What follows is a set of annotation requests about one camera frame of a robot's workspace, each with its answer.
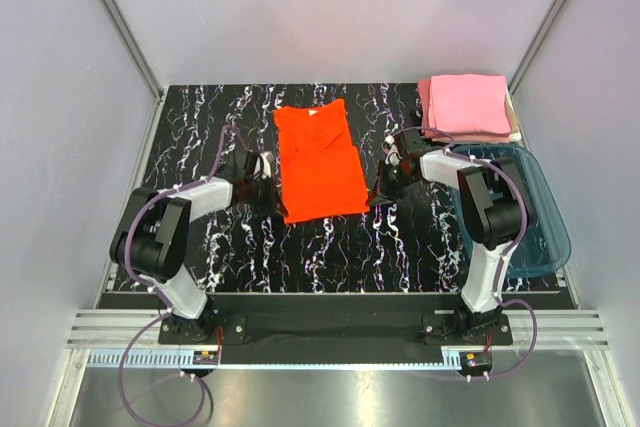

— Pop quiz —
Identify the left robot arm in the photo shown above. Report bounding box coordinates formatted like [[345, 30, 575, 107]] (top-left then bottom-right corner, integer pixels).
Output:
[[109, 151, 288, 344]]

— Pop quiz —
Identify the left aluminium frame post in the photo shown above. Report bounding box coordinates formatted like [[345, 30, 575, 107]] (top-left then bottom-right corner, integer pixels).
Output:
[[99, 0, 164, 101]]

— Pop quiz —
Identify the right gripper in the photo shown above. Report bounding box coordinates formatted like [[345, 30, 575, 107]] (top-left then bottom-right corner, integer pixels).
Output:
[[366, 160, 417, 207]]

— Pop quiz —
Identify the folded cream t-shirt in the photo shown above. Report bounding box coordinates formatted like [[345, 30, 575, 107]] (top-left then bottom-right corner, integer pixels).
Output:
[[452, 91, 522, 144]]

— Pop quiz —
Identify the right aluminium frame post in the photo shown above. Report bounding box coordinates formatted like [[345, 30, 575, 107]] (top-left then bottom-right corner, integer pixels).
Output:
[[508, 0, 570, 94]]

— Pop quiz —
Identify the slotted cable duct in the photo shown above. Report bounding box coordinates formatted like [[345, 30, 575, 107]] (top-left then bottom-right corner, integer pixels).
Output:
[[88, 348, 461, 371]]

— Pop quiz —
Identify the aluminium rail front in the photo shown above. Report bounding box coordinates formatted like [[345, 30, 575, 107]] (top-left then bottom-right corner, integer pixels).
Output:
[[54, 310, 639, 426]]

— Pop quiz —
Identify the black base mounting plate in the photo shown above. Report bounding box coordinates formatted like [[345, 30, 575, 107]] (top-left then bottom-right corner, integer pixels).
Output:
[[99, 291, 516, 366]]

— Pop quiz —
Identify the aluminium frame post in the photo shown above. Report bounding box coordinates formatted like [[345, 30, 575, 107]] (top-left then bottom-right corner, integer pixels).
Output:
[[99, 0, 164, 101], [508, 0, 570, 94]]

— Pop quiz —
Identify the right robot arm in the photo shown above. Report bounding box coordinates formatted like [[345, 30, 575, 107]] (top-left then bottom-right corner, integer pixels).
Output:
[[366, 127, 533, 344]]

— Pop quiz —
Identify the orange t-shirt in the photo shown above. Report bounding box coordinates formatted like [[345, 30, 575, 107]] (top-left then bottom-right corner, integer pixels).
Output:
[[274, 98, 368, 224]]

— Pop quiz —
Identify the folded pink t-shirt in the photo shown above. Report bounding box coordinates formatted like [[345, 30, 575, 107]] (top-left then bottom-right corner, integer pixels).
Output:
[[429, 74, 511, 135]]

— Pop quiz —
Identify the blue transparent plastic bin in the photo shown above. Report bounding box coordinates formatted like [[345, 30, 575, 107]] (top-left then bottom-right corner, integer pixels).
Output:
[[454, 143, 571, 280]]

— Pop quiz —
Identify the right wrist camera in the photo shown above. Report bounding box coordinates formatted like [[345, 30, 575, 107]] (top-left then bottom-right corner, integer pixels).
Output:
[[383, 135, 401, 166]]

